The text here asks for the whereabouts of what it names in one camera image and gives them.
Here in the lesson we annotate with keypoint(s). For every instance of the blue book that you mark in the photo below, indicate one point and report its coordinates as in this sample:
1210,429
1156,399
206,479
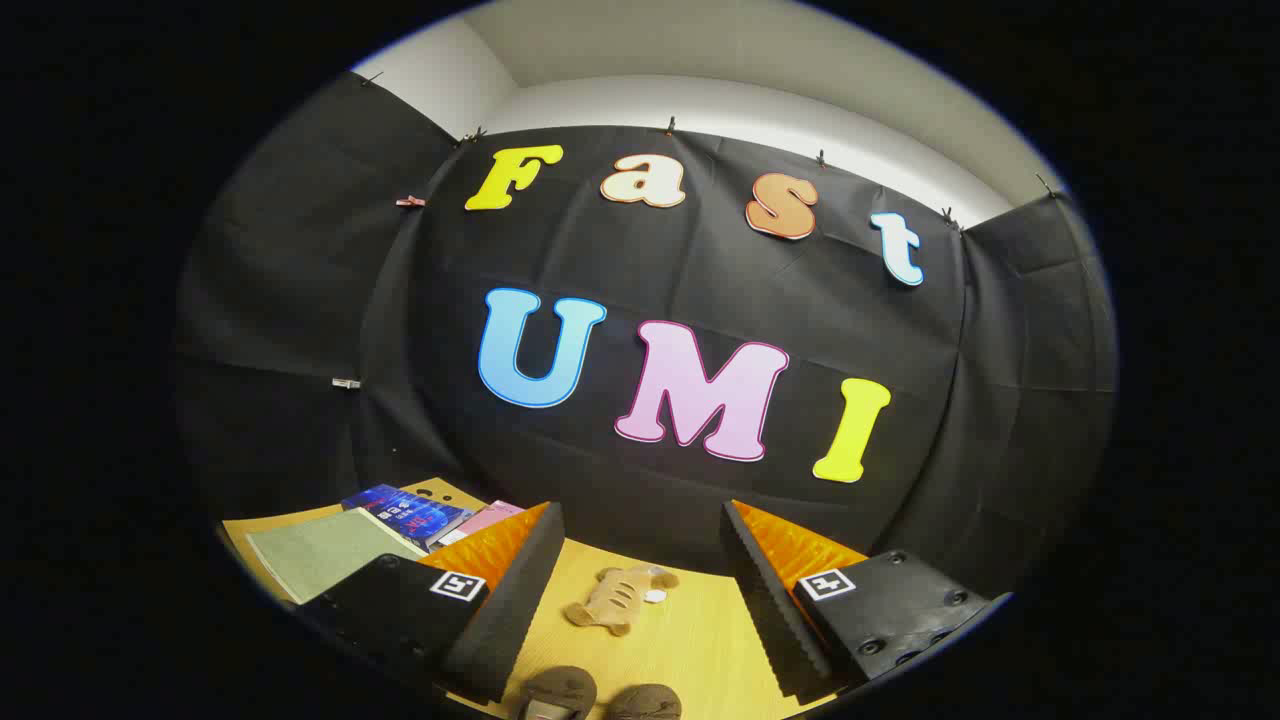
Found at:
405,512

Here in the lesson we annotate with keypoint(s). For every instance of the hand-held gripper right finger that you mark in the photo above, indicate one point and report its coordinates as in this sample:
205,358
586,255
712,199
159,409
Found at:
765,600

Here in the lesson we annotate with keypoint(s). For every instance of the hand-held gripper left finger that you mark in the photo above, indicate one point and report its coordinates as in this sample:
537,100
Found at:
505,610

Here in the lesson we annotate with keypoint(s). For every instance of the brown fluffy slipper shoe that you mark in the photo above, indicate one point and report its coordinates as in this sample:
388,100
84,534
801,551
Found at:
645,702
560,688

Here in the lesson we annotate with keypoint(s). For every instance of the black backdrop cloth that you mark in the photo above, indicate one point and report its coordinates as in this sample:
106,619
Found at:
700,270

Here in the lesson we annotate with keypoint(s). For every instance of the tan plush toy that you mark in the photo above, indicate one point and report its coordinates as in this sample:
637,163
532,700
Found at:
610,600

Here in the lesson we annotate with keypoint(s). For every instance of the green fabric storage box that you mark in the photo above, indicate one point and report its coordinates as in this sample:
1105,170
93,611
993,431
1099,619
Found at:
320,555

